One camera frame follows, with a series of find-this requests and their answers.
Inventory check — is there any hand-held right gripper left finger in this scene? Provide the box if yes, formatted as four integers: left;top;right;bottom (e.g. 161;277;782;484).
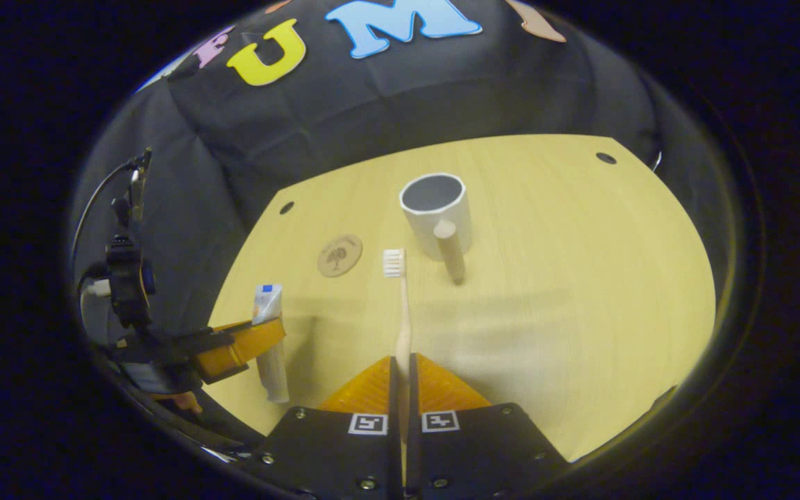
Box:
258;356;401;500

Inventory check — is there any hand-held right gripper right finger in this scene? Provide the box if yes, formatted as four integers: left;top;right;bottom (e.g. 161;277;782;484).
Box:
407;353;571;498

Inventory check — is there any white toothpaste tube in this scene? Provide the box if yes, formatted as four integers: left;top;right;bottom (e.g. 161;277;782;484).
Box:
252;283;291;404

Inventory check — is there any white toothbrush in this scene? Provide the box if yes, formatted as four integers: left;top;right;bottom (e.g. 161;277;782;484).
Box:
383;249;415;445

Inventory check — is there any white cup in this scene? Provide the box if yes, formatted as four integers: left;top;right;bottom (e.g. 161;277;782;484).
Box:
399;172;474;285

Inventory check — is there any black backdrop cloth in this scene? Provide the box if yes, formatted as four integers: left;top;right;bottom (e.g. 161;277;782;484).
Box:
70;0;741;390

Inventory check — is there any black cable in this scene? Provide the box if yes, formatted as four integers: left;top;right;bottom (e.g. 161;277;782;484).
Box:
70;158;142;265

